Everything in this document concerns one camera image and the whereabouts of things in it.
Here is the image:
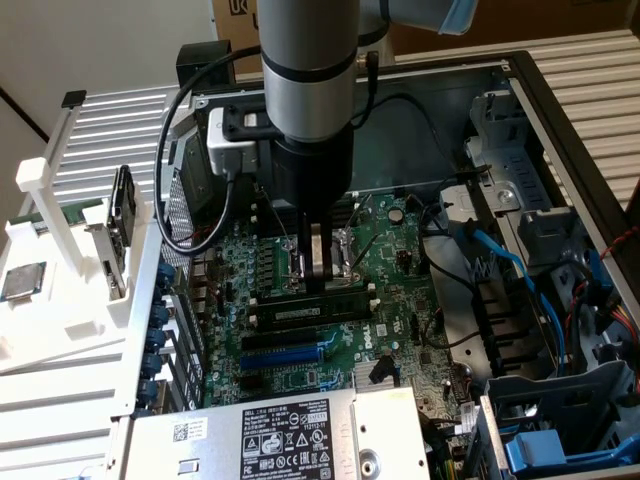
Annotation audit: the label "long black arched wire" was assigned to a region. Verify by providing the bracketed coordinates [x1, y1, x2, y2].
[349, 92, 482, 177]

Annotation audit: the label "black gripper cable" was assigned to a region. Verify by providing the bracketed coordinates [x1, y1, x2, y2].
[349, 49, 381, 130]

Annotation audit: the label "red yellow power wires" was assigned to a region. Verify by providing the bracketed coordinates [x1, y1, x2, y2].
[597, 294, 640, 347]

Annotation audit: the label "printed Universal Robots cardboard box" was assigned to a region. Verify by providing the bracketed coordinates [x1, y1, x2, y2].
[211, 0, 266, 77]

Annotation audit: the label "silver CPU chip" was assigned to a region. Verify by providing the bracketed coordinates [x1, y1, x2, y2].
[0, 261, 49, 304]

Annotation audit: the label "black disk drive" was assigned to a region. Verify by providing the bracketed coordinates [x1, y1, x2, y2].
[106, 166, 140, 250]

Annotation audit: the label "open grey PC case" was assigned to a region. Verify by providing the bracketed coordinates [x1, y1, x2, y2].
[112, 49, 640, 480]

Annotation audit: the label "black motherboard wire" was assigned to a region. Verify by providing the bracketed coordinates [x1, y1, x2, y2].
[422, 258, 484, 351]

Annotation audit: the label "long black expansion slot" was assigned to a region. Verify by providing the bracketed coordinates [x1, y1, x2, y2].
[241, 328, 320, 353]

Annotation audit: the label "silver card bracket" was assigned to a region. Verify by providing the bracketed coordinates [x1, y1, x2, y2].
[83, 222, 129, 302]

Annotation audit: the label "red black twisted wire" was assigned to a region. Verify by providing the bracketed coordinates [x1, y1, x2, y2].
[163, 220, 227, 247]
[598, 224, 640, 260]

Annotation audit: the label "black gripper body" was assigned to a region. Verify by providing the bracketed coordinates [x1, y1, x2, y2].
[272, 130, 355, 216]

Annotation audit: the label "small black box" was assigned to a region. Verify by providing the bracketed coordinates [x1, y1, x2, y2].
[176, 40, 237, 90]

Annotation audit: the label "grey blue drive cage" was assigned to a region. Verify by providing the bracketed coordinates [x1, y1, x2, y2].
[478, 358, 640, 480]

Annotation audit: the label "metal CPU socket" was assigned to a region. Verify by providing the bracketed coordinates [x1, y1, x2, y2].
[282, 227, 364, 292]

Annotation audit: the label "silver chipset heatsink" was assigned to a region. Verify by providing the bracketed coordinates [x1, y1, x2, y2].
[353, 357, 397, 388]

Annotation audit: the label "grey metal disk bay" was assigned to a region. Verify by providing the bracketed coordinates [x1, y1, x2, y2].
[463, 91, 592, 270]

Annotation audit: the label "blue card retention clip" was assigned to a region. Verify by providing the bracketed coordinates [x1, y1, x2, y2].
[142, 352, 164, 382]
[148, 303, 170, 332]
[157, 261, 177, 292]
[146, 327, 167, 357]
[139, 379, 162, 410]

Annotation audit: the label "blue flat SATA wire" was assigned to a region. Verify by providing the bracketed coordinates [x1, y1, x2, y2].
[448, 218, 569, 382]

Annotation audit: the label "silver power supply unit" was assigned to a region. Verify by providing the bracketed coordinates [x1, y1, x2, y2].
[117, 387, 432, 480]

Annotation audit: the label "green RAM stick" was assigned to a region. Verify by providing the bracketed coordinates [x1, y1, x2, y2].
[9, 198, 109, 234]
[248, 291, 374, 329]

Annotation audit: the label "long blue expansion slot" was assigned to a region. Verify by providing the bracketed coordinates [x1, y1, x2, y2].
[238, 346, 324, 372]

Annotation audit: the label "blue plastic latch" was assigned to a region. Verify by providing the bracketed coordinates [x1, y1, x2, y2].
[502, 428, 640, 477]

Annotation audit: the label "green Dell motherboard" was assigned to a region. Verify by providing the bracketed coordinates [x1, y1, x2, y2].
[192, 192, 481, 441]

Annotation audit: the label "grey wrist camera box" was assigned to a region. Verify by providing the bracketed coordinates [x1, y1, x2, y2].
[207, 104, 275, 176]

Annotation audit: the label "thin metal locking lever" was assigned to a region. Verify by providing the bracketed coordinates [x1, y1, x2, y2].
[347, 192, 381, 274]
[252, 182, 296, 249]

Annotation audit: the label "black camera cable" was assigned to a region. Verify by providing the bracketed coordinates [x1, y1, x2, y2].
[153, 45, 264, 257]

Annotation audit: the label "plain brown cardboard box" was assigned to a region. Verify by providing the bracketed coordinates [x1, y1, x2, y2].
[389, 0, 632, 55]

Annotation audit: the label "white plastic parts rack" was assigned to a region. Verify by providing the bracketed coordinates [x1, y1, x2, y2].
[0, 89, 169, 375]

